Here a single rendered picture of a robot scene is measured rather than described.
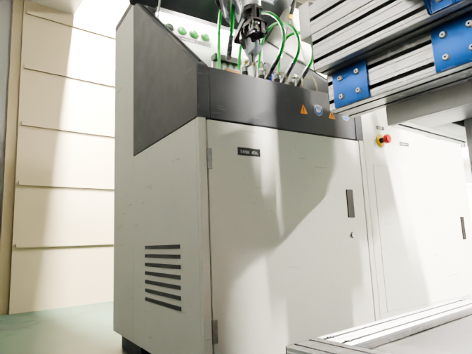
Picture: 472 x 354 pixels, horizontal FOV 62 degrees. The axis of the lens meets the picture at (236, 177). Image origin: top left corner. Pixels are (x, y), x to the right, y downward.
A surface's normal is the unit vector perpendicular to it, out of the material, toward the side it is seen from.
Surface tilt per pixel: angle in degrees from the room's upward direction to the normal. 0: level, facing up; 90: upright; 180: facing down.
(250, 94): 90
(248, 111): 90
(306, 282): 90
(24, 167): 90
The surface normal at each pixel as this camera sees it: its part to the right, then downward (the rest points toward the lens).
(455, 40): -0.79, -0.07
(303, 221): 0.54, -0.15
